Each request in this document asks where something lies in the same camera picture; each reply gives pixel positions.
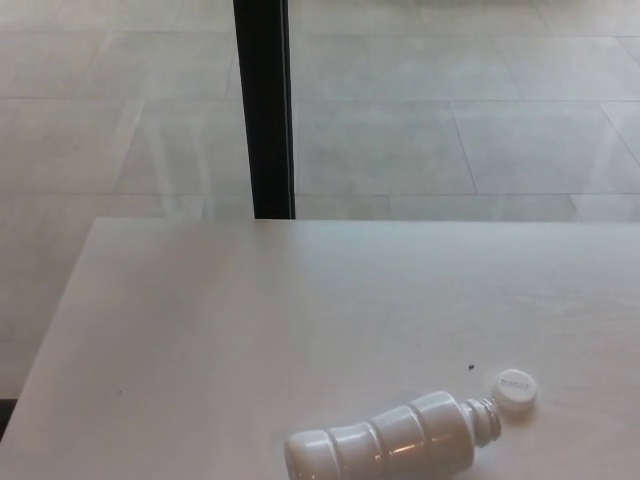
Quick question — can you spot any black vertical window post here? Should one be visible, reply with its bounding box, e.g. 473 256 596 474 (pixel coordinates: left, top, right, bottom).
232 0 297 221

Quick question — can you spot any white bottle cap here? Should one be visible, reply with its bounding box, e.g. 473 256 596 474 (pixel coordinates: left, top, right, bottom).
490 368 540 412

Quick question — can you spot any black furniture edge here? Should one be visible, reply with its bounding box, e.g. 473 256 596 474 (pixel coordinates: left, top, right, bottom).
0 397 19 441

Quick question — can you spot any white plastic bottle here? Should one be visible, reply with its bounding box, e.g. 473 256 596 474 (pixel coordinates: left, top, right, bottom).
283 390 504 480

